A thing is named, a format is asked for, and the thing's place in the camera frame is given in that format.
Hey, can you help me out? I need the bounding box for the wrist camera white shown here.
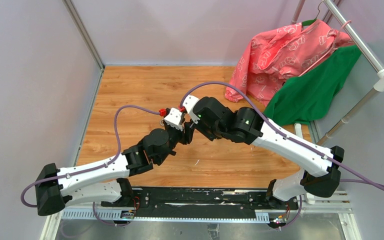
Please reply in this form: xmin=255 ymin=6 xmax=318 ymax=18
xmin=158 ymin=108 xmax=185 ymax=131
xmin=181 ymin=94 xmax=200 ymax=124

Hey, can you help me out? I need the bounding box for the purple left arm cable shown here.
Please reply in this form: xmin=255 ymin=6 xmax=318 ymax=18
xmin=20 ymin=104 xmax=163 ymax=228

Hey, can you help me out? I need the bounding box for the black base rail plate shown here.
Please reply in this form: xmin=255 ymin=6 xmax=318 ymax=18
xmin=54 ymin=186 xmax=352 ymax=223

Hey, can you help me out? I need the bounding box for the aluminium corner frame post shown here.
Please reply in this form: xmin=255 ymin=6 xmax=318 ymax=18
xmin=62 ymin=0 xmax=105 ymax=73

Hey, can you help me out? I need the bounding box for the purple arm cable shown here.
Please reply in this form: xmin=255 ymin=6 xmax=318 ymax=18
xmin=180 ymin=81 xmax=384 ymax=229
xmin=20 ymin=104 xmax=163 ymax=228

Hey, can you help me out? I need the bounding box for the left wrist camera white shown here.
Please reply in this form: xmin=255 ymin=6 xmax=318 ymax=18
xmin=158 ymin=108 xmax=185 ymax=131

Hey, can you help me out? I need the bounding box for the metal clothes rack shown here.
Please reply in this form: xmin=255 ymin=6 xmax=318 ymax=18
xmin=290 ymin=0 xmax=384 ymax=205

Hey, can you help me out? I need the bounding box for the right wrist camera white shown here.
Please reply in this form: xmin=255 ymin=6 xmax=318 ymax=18
xmin=181 ymin=94 xmax=200 ymax=124

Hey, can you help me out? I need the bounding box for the green garment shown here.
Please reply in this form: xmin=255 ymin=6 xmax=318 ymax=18
xmin=263 ymin=45 xmax=361 ymax=126

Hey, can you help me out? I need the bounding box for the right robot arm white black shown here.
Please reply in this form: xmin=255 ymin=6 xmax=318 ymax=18
xmin=182 ymin=95 xmax=344 ymax=209

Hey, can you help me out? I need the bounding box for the pink patterned garment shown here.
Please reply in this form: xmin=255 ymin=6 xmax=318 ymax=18
xmin=229 ymin=19 xmax=354 ymax=106

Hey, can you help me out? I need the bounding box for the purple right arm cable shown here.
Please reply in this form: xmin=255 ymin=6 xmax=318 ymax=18
xmin=180 ymin=81 xmax=384 ymax=229

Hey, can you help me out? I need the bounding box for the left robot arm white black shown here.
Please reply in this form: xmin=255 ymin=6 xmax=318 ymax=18
xmin=35 ymin=122 xmax=196 ymax=216

